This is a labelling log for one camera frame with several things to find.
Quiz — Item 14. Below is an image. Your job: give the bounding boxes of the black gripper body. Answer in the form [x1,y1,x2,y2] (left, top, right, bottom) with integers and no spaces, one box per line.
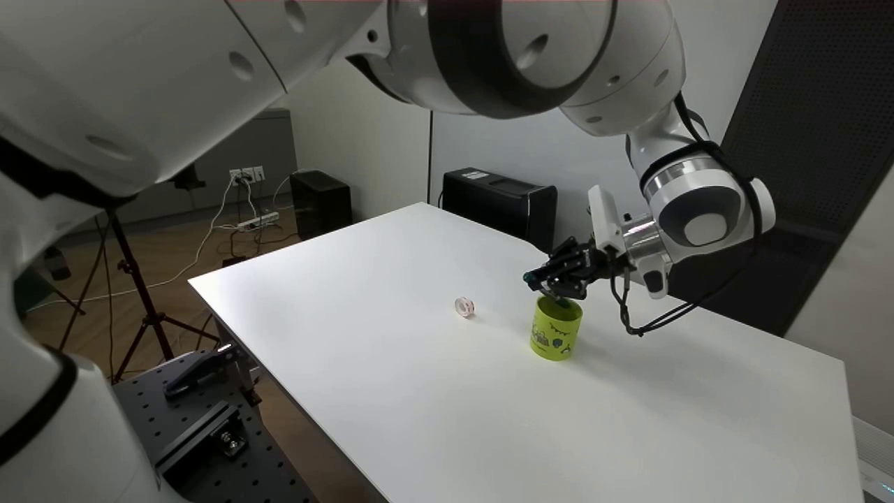
[584,231,671,303]

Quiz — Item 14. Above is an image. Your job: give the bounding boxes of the green printed cup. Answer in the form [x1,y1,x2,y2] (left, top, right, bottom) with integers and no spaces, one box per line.
[529,294,587,367]

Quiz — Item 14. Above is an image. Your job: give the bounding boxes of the wide black box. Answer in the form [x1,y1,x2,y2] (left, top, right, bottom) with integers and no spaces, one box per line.
[441,164,562,257]

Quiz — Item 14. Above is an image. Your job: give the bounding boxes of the dark cabinet door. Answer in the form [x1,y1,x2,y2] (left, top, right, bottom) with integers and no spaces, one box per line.
[658,0,894,338]

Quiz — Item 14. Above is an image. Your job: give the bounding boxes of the small black box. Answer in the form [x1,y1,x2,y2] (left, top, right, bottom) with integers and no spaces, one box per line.
[287,169,354,240]

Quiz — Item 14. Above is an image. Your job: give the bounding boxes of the white power strip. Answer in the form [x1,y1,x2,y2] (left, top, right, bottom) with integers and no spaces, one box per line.
[234,210,281,234]

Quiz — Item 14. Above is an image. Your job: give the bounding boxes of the black clamp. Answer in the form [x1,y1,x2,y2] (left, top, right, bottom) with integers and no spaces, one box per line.
[161,345,237,405]

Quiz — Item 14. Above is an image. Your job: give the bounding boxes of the black perforated breadboard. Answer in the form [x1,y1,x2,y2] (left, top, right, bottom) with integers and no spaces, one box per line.
[111,346,320,503]

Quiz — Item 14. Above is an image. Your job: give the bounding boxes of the black light tripod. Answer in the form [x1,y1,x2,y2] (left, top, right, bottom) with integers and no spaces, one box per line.
[54,203,223,387]

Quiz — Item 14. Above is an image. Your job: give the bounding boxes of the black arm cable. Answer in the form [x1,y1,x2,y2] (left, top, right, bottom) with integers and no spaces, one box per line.
[610,92,781,340]

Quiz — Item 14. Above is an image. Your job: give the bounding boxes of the thin black vertical cable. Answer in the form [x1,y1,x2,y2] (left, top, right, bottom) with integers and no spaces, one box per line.
[425,108,439,208]

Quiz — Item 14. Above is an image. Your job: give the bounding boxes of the white wall power outlet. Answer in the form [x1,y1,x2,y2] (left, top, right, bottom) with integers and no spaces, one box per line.
[225,162,267,185]

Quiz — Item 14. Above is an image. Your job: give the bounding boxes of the white power cable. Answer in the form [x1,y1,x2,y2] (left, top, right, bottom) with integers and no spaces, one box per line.
[136,173,253,290]

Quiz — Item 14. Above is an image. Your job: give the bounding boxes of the black metal bracket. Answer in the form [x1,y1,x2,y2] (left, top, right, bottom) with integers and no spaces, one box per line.
[150,401,252,468]

